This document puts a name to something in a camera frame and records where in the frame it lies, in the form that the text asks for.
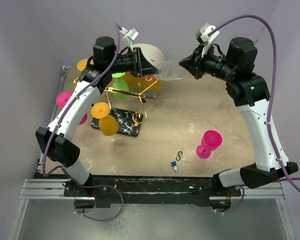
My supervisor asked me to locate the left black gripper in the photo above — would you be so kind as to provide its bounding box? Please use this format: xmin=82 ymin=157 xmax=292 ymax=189
xmin=107 ymin=47 xmax=160 ymax=78

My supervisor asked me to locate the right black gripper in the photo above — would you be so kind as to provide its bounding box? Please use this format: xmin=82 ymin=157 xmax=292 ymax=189
xmin=179 ymin=41 xmax=237 ymax=82

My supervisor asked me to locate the clear wine glass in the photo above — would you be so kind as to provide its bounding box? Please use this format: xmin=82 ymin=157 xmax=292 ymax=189
xmin=154 ymin=59 xmax=187 ymax=81

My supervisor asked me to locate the green wine glass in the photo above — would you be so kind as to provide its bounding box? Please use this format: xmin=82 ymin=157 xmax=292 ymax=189
xmin=112 ymin=72 xmax=130 ymax=101

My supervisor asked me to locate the orange wine glass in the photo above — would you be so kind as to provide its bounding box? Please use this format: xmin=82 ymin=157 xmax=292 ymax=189
xmin=76 ymin=58 xmax=94 ymax=72
xmin=91 ymin=102 xmax=119 ymax=136

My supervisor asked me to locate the pink wine glass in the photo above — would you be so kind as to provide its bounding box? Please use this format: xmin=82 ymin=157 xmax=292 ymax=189
xmin=196 ymin=130 xmax=223 ymax=159
xmin=55 ymin=91 xmax=88 ymax=125

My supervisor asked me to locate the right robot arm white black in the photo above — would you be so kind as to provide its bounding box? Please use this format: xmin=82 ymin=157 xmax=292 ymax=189
xmin=179 ymin=37 xmax=299 ymax=196

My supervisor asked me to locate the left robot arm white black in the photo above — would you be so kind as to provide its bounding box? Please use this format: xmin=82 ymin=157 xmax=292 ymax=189
xmin=35 ymin=36 xmax=159 ymax=196

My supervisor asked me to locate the pink wine glass front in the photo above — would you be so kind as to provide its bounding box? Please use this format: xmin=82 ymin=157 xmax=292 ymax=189
xmin=196 ymin=130 xmax=223 ymax=159

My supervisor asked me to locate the white round drawer cabinet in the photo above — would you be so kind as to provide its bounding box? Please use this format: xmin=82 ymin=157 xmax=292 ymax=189
xmin=121 ymin=43 xmax=165 ymax=98

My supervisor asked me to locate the black s-hook carabiner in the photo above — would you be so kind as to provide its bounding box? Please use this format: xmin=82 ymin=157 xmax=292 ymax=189
xmin=175 ymin=150 xmax=183 ymax=161

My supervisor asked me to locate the small blue white bottle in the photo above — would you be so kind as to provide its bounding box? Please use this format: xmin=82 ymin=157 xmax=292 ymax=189
xmin=171 ymin=161 xmax=178 ymax=173

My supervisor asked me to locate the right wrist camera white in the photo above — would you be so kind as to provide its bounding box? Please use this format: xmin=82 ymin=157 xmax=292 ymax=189
xmin=195 ymin=23 xmax=220 ymax=58

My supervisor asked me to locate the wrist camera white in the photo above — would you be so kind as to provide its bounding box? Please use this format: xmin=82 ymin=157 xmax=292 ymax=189
xmin=195 ymin=23 xmax=220 ymax=58
xmin=118 ymin=26 xmax=139 ymax=55

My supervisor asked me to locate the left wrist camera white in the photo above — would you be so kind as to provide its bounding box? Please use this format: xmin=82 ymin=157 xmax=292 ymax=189
xmin=118 ymin=26 xmax=139 ymax=55

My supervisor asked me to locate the gold wire wine glass rack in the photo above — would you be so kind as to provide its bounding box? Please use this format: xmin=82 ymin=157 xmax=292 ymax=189
xmin=73 ymin=74 xmax=160 ymax=138

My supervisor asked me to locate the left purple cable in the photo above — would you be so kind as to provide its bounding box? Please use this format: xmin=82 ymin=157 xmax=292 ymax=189
xmin=41 ymin=21 xmax=122 ymax=178

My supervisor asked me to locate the purple cable loop under rail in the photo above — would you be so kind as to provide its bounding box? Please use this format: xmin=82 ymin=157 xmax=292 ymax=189
xmin=73 ymin=184 xmax=126 ymax=222

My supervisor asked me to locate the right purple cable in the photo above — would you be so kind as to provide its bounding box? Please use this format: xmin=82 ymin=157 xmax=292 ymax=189
xmin=209 ymin=14 xmax=300 ymax=202

